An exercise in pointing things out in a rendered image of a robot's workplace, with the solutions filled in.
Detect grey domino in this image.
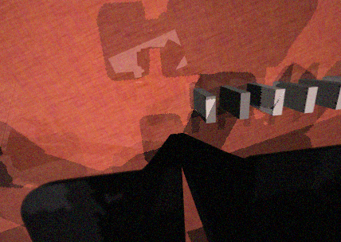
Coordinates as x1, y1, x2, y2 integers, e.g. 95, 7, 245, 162
247, 83, 285, 115
220, 85, 250, 119
298, 79, 341, 110
194, 88, 216, 123
272, 81, 318, 113
323, 76, 341, 82

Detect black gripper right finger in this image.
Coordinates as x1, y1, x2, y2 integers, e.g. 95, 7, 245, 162
177, 133, 341, 242

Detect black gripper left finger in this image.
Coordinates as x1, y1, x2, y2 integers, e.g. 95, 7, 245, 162
21, 134, 186, 242

